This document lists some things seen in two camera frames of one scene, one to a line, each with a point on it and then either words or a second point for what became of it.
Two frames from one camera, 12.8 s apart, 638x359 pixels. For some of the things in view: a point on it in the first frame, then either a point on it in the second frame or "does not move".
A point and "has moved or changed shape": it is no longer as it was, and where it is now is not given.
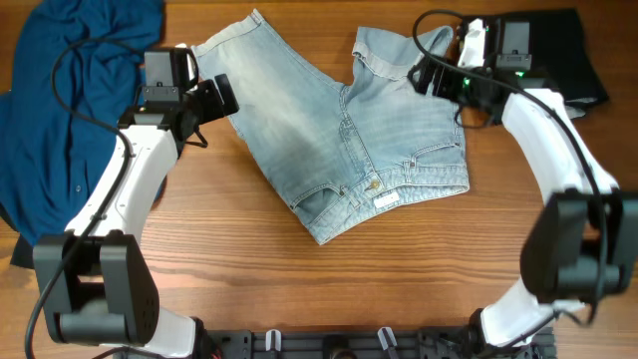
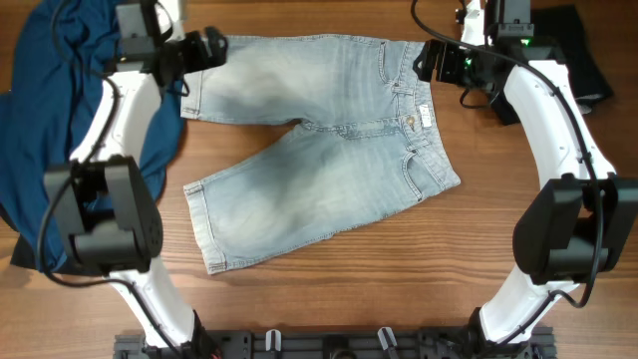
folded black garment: [561, 59] does not move
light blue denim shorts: [343, 153] has moved or changed shape
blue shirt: [51, 156] does not move
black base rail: [429, 343] does not move
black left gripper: [215, 109] to [203, 61]
